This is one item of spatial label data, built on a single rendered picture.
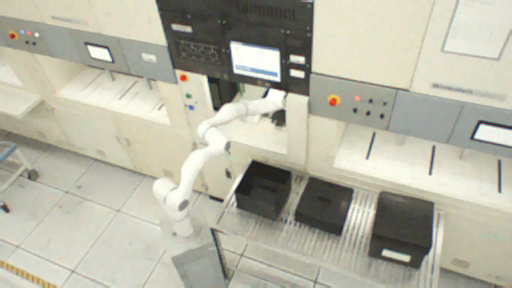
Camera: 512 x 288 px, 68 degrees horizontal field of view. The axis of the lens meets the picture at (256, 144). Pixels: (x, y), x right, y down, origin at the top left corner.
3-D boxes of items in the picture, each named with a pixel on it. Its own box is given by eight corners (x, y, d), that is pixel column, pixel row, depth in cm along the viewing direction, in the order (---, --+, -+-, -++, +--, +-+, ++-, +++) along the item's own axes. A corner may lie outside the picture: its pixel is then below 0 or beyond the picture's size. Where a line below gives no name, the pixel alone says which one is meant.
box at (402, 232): (366, 256, 214) (373, 233, 196) (373, 214, 232) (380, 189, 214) (420, 270, 206) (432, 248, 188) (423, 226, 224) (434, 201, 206)
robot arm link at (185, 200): (165, 201, 214) (183, 218, 206) (152, 196, 204) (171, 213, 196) (218, 130, 220) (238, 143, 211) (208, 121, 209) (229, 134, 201)
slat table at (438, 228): (225, 279, 289) (209, 226, 234) (255, 215, 326) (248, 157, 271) (403, 348, 249) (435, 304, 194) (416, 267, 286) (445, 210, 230)
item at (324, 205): (293, 220, 233) (293, 208, 223) (308, 184, 251) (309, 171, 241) (340, 236, 223) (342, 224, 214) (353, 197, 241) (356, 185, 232)
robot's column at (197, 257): (193, 307, 277) (168, 258, 222) (183, 273, 295) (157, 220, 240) (229, 291, 283) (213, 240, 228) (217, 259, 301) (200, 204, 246)
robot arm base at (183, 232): (173, 248, 226) (166, 232, 212) (166, 223, 238) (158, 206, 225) (204, 236, 230) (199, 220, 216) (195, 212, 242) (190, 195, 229)
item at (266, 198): (254, 175, 259) (252, 159, 246) (292, 187, 250) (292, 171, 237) (235, 207, 242) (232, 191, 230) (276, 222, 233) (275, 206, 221)
